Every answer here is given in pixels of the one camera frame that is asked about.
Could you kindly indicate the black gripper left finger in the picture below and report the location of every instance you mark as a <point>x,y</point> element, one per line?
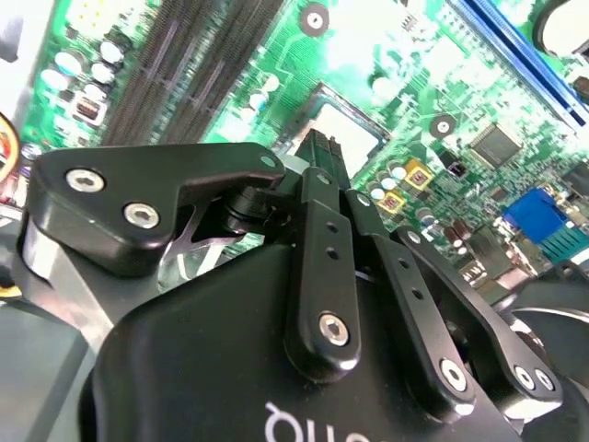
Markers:
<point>322,276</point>

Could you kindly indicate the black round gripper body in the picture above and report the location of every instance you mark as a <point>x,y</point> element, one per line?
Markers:
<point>207,368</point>

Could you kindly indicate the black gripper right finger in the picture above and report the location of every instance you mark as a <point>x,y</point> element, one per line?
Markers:
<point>414,313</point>

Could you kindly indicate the silver CPU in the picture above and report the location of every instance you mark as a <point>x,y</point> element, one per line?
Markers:
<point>354,124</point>

